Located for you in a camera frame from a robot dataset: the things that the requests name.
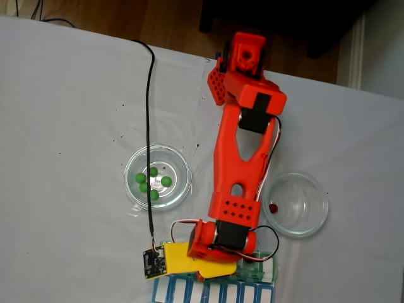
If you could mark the clear glass bowl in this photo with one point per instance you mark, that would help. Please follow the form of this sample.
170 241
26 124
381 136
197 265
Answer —
135 164
303 195

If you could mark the white table cloth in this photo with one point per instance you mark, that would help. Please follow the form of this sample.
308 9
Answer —
63 126

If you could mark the red candy pill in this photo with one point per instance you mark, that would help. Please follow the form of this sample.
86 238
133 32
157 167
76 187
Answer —
274 208

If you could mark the white door trim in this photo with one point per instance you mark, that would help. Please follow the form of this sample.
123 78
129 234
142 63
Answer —
356 57

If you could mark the green candy pill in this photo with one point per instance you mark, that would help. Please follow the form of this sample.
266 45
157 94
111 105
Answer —
153 171
143 187
166 180
154 194
139 178

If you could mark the black camera circuit board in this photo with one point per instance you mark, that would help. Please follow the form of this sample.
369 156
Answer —
154 263

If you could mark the dark wooden furniture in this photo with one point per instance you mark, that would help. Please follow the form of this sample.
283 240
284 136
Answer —
284 15

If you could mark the blue green pill organizer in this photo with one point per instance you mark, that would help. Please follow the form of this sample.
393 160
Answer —
252 292

